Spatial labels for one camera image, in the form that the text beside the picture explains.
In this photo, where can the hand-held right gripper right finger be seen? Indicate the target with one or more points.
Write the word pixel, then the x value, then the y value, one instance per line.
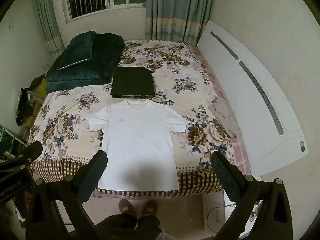
pixel 225 177

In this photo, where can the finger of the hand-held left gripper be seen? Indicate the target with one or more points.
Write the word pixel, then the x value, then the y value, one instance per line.
pixel 32 151

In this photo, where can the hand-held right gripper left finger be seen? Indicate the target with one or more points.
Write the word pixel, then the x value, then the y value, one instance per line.
pixel 91 177

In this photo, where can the white t-shirt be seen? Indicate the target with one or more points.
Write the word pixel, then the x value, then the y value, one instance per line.
pixel 137 140

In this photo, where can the black folded clothes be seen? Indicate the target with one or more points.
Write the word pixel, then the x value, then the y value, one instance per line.
pixel 132 81

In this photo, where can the pink checked under sheet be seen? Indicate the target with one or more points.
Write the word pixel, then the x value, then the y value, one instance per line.
pixel 240 155

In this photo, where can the green rack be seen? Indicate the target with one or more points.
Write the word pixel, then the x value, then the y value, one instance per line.
pixel 7 140

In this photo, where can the person's left shoe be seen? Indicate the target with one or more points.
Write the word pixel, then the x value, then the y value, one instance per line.
pixel 126 206

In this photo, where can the person's shoe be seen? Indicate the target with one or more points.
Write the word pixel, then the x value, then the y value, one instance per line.
pixel 151 206
pixel 126 206

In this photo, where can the yellow bag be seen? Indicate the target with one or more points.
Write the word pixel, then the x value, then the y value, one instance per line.
pixel 41 90

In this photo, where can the beige crumpled cloth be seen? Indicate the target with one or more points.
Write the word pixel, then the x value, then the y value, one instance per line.
pixel 225 115

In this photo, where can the person's right shoe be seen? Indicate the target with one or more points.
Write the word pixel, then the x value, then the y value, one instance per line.
pixel 151 206

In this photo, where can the white headboard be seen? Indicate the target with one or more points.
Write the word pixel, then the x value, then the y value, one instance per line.
pixel 250 100

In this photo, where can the floral bed sheet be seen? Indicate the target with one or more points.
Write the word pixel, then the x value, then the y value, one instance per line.
pixel 175 80

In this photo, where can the dark green pillow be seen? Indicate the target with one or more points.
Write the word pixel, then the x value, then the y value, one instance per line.
pixel 77 50

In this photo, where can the dark green quilt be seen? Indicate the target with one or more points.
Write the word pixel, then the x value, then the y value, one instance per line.
pixel 105 55

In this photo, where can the grey-green striped curtain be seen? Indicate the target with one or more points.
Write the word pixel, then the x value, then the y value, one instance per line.
pixel 175 10
pixel 47 25

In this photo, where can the white wall switch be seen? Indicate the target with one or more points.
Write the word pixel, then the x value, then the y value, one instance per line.
pixel 10 26

